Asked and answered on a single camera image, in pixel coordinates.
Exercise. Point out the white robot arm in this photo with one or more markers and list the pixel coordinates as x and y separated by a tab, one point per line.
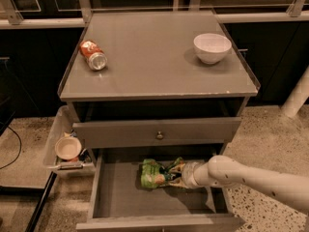
228	170

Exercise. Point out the top grey drawer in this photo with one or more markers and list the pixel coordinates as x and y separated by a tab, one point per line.
135	133

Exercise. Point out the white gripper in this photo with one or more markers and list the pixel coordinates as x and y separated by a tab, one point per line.
188	174

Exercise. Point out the orange soda can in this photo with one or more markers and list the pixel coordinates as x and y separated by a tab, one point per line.
94	56

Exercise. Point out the grey drawer cabinet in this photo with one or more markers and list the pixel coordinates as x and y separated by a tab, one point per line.
153	73

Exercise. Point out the metal railing frame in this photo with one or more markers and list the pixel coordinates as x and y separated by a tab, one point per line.
43	13

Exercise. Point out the clear plastic storage bin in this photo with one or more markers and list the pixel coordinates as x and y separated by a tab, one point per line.
79	166

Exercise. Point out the green rice chip bag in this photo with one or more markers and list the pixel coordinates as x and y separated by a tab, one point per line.
155	175

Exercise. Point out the white bowl on cabinet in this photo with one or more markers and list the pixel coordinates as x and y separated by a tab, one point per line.
211	48

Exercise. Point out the open middle grey drawer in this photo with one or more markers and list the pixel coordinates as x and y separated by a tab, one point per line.
120	204

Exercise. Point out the beige bowl in bin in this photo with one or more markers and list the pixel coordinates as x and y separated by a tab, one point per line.
68	148

